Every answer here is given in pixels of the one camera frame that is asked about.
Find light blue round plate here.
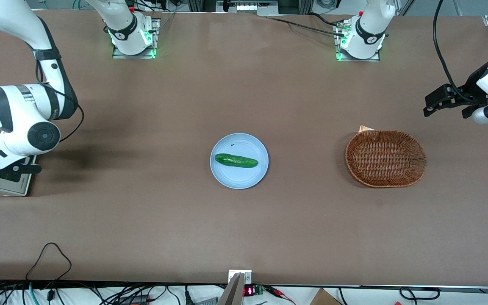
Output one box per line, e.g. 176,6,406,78
210,133,269,189

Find red crocodile clip leads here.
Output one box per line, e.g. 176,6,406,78
267,286,297,305

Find green cucumber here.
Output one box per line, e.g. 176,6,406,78
215,153,258,169

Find black power adapter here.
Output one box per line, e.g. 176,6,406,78
117,294,150,305

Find black cable to left wrist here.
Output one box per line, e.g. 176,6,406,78
433,0,467,103

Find thin black looped cable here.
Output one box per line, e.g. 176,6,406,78
25,242,72,281

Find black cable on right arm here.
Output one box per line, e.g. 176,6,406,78
36,59,85,143

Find black cable to arm base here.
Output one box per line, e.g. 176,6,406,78
266,16,347,38

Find brown cardboard piece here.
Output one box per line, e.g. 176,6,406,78
309,288,343,305

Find brown wicker basket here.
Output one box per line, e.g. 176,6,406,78
345,130,427,188

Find grey camera mounting post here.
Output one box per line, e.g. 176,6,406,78
218,269,253,305

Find black coiled cable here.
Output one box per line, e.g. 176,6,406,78
399,287,441,301

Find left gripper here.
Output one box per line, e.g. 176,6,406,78
424,61,488,116

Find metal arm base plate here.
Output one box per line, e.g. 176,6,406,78
112,18,160,59
334,20,382,62

